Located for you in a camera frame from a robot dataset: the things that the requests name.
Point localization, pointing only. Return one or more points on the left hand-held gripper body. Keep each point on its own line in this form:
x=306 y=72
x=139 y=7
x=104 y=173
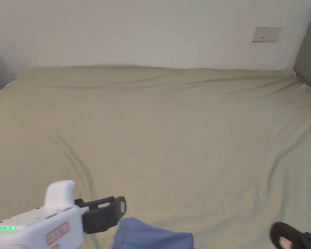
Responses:
x=33 y=228

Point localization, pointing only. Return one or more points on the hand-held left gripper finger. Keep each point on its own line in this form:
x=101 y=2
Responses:
x=120 y=203
x=101 y=219

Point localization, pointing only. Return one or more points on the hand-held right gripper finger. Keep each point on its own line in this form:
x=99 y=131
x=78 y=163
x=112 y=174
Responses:
x=295 y=237

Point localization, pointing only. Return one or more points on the blue garment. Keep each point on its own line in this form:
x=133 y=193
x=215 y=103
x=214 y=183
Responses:
x=150 y=238

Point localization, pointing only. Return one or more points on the bed with pale green sheet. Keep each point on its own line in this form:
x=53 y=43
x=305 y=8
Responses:
x=160 y=140

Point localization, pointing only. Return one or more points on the grey padded headboard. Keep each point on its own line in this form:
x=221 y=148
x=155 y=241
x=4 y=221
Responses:
x=310 y=52

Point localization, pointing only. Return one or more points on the white wall switch plate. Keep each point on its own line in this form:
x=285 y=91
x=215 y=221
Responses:
x=266 y=34

